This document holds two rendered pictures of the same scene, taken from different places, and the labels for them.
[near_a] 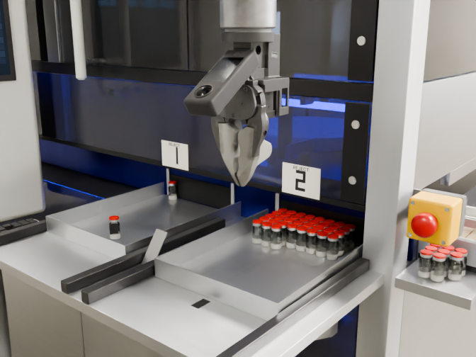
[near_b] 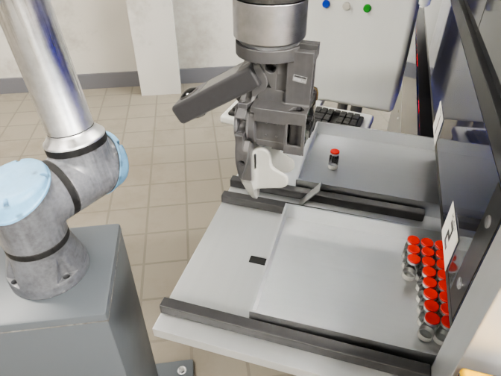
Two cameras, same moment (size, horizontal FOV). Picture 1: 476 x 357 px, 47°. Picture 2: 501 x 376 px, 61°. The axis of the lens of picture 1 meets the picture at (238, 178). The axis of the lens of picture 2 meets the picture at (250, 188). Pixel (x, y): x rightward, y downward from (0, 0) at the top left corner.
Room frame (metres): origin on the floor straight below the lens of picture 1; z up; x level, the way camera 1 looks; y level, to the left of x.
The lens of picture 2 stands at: (0.57, -0.42, 1.45)
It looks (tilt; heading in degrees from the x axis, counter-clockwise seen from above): 38 degrees down; 67
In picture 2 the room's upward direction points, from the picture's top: straight up
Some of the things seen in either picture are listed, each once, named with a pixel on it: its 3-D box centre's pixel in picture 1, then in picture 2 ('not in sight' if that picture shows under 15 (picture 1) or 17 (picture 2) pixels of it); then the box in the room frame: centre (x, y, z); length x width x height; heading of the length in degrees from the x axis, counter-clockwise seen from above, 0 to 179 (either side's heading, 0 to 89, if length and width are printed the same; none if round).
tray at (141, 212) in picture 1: (147, 215); (381, 165); (1.14, 0.20, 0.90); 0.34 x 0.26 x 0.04; 141
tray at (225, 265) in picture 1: (271, 255); (369, 277); (0.93, -0.06, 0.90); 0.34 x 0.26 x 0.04; 142
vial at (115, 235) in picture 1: (114, 228); (333, 160); (1.05, 0.25, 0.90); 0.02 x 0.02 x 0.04
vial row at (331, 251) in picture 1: (297, 237); (426, 286); (1.00, -0.12, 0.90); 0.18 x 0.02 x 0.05; 52
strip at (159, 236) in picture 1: (133, 256); (285, 191); (0.89, 0.19, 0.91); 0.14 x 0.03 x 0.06; 140
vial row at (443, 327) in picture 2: (302, 234); (440, 289); (1.02, -0.13, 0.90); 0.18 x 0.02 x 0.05; 52
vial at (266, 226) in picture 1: (266, 234); (411, 257); (1.02, -0.06, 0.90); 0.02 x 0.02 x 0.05
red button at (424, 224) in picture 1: (425, 224); not in sight; (0.83, -0.30, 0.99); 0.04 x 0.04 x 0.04; 51
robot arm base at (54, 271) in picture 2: not in sight; (42, 251); (0.42, 0.27, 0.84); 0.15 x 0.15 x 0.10
